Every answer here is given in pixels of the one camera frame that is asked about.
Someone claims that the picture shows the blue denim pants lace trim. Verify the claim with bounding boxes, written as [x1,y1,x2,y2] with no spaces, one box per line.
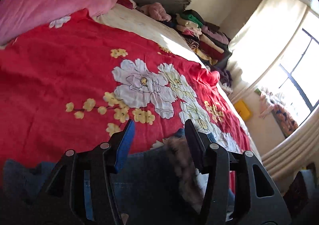
[2,128,236,225]

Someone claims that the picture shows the pink fluffy garment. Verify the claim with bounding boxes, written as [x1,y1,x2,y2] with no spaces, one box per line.
[137,2,172,22]

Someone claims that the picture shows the pink quilt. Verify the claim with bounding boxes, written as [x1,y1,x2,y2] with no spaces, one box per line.
[0,0,124,46]

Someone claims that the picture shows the dark red pillow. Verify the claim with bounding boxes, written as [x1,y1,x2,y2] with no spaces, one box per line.
[116,0,137,10]

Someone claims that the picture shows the yellow box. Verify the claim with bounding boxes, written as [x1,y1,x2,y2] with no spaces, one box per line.
[234,99,253,119]

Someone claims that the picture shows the red floral bed sheet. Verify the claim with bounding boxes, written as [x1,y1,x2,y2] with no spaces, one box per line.
[0,8,252,191]

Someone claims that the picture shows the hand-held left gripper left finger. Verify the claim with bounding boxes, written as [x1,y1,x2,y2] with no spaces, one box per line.
[32,119,136,225]

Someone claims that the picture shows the cream curtain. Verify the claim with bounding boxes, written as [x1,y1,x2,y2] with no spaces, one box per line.
[260,125,319,178]
[227,0,311,103]

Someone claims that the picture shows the purple clothes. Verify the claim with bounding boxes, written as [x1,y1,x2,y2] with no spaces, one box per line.
[212,66,233,88]

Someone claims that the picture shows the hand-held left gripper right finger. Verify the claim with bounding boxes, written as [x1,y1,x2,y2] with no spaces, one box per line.
[184,119,292,225]

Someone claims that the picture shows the pile of folded clothes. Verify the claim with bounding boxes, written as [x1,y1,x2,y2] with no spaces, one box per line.
[174,9,233,66]

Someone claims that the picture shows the window with dark frame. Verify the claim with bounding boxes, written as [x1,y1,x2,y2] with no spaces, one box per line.
[257,11,319,126]

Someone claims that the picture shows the patterned hanging cloth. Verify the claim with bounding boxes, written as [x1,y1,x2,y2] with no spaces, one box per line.
[258,88,299,138]

